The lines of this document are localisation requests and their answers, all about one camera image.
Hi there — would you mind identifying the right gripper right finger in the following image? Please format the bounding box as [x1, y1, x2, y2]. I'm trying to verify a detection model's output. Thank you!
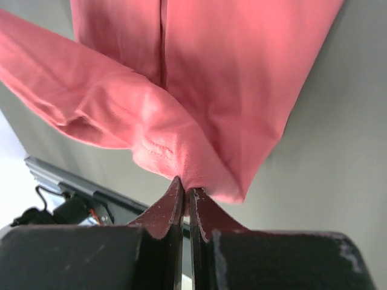
[189, 188, 376, 289]

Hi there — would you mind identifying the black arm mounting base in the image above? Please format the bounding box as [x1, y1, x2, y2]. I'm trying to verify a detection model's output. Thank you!
[24, 156, 148, 225]

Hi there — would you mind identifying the red t shirt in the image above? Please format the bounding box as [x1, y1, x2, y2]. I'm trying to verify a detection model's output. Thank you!
[1, 1, 342, 203]

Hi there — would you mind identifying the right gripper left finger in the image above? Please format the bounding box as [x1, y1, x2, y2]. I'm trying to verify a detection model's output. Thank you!
[1, 178, 184, 289]

